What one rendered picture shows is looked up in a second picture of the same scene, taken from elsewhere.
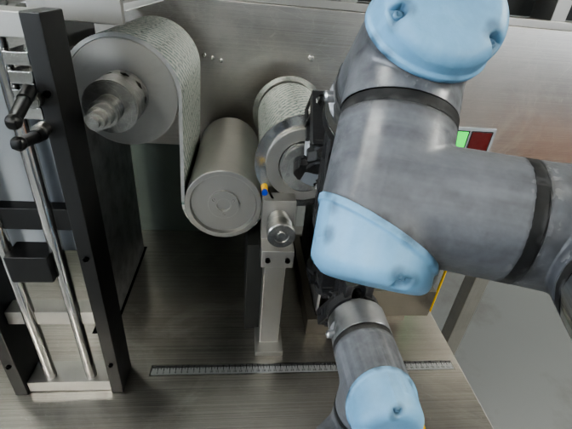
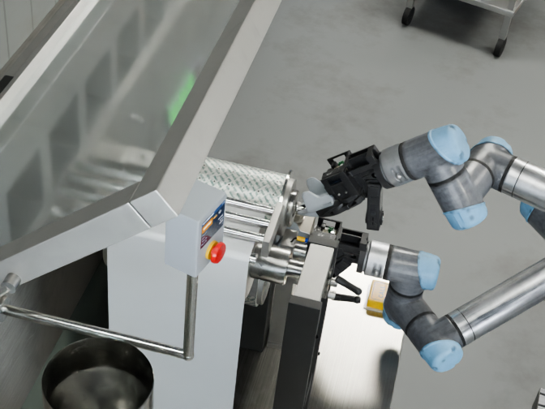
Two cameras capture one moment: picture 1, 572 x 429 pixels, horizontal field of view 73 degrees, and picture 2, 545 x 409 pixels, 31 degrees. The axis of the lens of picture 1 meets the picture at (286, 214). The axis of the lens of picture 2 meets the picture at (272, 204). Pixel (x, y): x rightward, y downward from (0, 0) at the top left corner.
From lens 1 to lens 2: 175 cm
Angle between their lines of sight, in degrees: 58
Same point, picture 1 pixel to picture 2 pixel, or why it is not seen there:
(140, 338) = not seen: outside the picture
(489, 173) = (481, 174)
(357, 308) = (377, 249)
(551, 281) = (495, 185)
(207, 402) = (324, 389)
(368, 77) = (451, 171)
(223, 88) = not seen: hidden behind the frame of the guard
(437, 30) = (466, 152)
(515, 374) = not seen: hidden behind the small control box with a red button
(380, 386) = (426, 261)
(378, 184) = (474, 196)
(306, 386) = (329, 331)
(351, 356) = (404, 266)
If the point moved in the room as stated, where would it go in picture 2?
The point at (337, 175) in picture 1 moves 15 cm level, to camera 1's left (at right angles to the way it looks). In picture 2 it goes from (461, 202) to (442, 253)
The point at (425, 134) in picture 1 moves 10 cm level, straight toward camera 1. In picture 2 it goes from (469, 176) to (517, 202)
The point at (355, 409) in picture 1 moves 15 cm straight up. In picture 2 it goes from (428, 278) to (444, 224)
